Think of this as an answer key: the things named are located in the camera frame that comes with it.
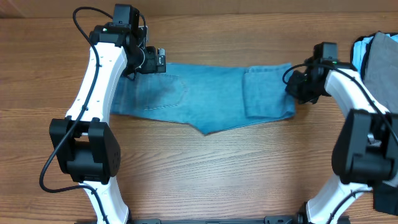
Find grey folded garment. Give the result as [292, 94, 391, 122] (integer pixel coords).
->
[364, 32, 397, 113]

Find light blue denim jeans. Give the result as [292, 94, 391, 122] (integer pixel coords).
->
[111, 63, 296, 134]

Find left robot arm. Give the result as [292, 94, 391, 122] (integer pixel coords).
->
[39, 4, 166, 224]

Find black folded garment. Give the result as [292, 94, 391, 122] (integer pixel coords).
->
[373, 32, 397, 216]

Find light blue folded garment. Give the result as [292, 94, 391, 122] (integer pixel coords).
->
[351, 34, 398, 78]

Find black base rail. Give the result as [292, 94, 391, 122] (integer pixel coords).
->
[74, 215, 299, 224]

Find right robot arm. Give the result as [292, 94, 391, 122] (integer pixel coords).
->
[284, 42, 397, 223]

